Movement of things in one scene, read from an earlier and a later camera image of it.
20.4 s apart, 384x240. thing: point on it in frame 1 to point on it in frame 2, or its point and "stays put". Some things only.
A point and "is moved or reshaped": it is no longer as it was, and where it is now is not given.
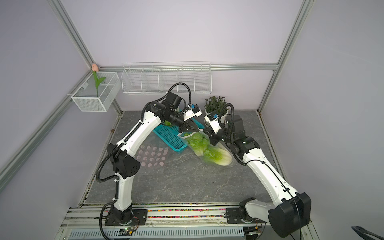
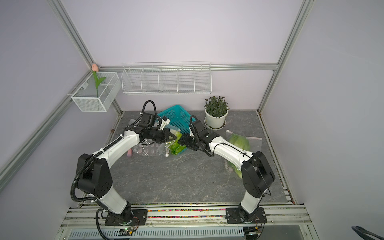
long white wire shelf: x=167 y=78 stays put
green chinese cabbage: x=217 y=155 is moved or reshaped
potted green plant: x=218 y=104 stays put
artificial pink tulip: x=95 y=69 stays put
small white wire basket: x=85 y=97 stays put
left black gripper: x=187 y=125 to x=166 y=133
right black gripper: x=214 y=141 to x=183 y=140
